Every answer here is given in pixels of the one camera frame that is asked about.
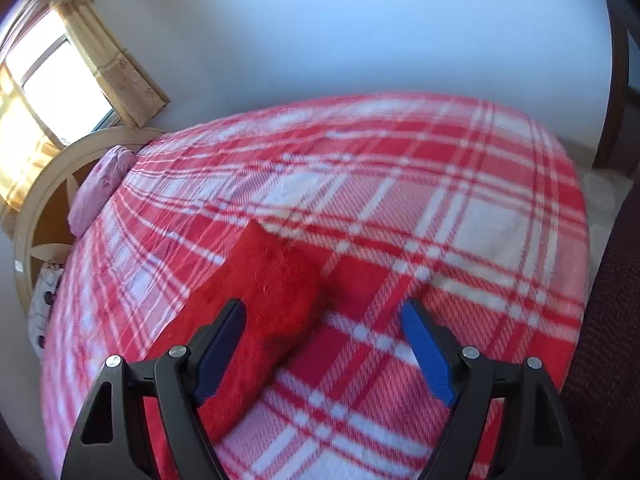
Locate pink pillow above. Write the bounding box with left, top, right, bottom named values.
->
left=67, top=145, right=136, bottom=237

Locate bright window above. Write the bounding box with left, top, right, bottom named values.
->
left=6, top=10, right=117, bottom=145

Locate dark wooden door frame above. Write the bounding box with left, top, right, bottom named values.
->
left=592, top=0, right=639, bottom=177

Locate red knit sweater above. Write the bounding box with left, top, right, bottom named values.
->
left=148, top=221, right=326, bottom=444

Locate red white plaid blanket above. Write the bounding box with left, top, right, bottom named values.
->
left=41, top=92, right=588, bottom=479

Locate white patterned pillow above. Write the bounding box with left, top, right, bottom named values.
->
left=27, top=262, right=64, bottom=360

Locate cream wooden headboard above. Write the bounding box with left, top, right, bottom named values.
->
left=13, top=126, right=163, bottom=311

